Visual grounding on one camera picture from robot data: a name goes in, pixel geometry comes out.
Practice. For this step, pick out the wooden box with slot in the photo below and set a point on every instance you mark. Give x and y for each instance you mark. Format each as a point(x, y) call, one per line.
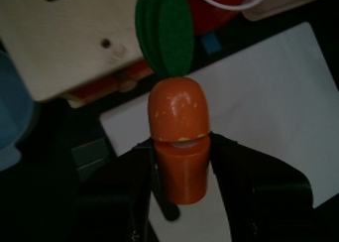
point(66, 44)

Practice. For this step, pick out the white cutting board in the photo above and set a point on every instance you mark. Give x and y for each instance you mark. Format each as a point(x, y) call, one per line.
point(265, 103)

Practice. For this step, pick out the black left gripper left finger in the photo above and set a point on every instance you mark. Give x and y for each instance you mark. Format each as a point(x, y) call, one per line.
point(115, 199)

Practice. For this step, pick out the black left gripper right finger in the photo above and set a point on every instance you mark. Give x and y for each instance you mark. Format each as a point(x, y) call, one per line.
point(265, 199)

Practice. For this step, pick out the orange toy carrot green leaves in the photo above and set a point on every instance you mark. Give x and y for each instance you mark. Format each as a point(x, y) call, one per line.
point(179, 120)

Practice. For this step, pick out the blue tape patch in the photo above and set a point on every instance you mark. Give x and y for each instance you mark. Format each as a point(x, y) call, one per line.
point(211, 43)

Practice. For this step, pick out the red plastic cup white rim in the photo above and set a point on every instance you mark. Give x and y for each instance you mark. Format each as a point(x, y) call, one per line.
point(211, 11)

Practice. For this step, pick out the dark green tape patch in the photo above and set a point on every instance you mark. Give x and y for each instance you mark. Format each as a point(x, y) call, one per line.
point(90, 156)

